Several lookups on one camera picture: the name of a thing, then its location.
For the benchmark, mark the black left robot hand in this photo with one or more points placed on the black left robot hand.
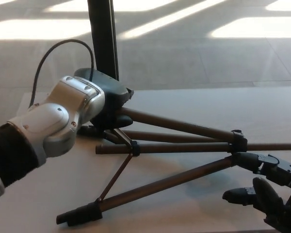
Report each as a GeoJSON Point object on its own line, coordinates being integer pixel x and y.
{"type": "Point", "coordinates": [111, 94]}

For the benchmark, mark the bronze tripod with black fittings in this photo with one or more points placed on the bronze tripod with black fittings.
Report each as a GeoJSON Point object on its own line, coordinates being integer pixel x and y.
{"type": "Point", "coordinates": [184, 146]}

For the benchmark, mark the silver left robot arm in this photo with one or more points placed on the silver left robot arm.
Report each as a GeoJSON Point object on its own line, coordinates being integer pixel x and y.
{"type": "Point", "coordinates": [51, 121]}

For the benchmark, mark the black vertical pillar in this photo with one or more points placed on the black vertical pillar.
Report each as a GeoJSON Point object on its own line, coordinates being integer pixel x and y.
{"type": "Point", "coordinates": [103, 36]}

